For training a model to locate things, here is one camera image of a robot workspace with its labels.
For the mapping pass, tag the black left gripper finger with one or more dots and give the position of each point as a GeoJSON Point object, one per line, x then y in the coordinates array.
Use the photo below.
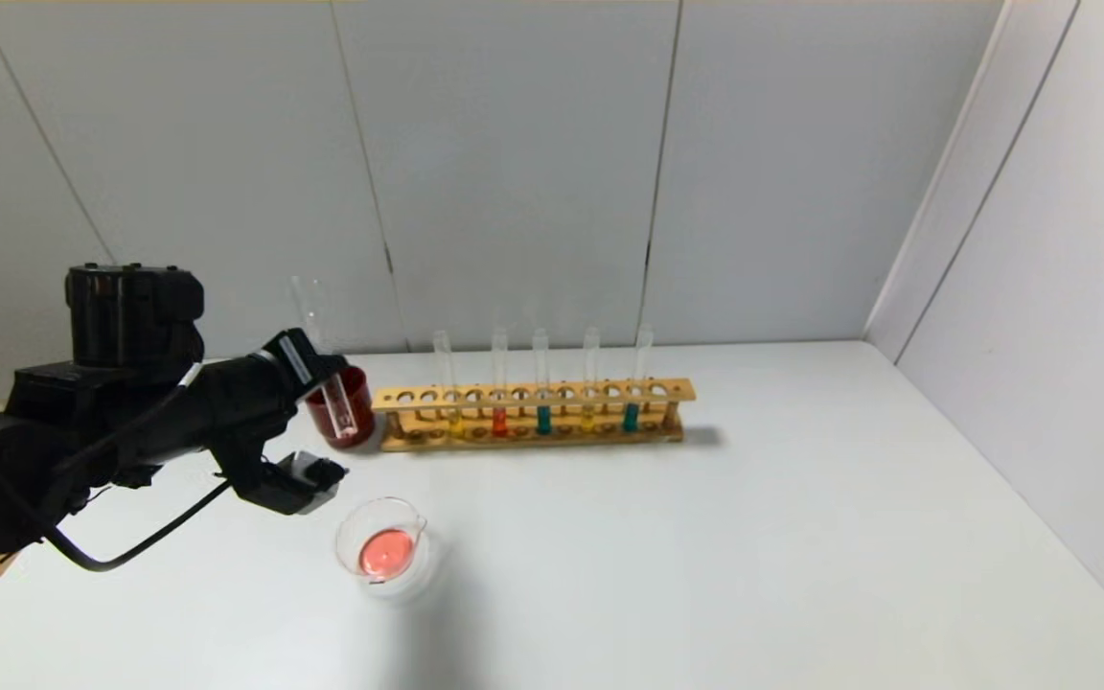
{"type": "Point", "coordinates": [322, 371]}

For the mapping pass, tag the clear glass beaker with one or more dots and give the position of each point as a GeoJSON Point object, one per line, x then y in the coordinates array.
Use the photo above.
{"type": "Point", "coordinates": [386, 551]}

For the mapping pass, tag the yellow liquid test tube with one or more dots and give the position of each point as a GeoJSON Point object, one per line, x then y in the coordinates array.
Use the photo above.
{"type": "Point", "coordinates": [588, 418]}
{"type": "Point", "coordinates": [455, 423]}

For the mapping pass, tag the red liquid test tube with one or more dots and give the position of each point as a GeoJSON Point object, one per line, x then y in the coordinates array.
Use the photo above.
{"type": "Point", "coordinates": [341, 417]}
{"type": "Point", "coordinates": [499, 422]}

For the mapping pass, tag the wooden test tube rack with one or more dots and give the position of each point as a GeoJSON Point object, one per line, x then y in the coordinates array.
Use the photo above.
{"type": "Point", "coordinates": [562, 439]}

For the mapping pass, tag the dark red plastic cup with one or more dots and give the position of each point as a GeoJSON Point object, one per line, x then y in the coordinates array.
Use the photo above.
{"type": "Point", "coordinates": [363, 412]}

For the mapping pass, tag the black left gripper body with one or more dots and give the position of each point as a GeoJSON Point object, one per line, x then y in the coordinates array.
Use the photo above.
{"type": "Point", "coordinates": [296, 362]}

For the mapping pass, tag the orange and black left arm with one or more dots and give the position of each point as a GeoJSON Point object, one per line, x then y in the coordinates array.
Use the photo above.
{"type": "Point", "coordinates": [54, 450]}

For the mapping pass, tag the blue-green liquid test tube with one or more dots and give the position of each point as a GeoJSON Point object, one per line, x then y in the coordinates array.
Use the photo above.
{"type": "Point", "coordinates": [631, 417]}
{"type": "Point", "coordinates": [543, 419]}

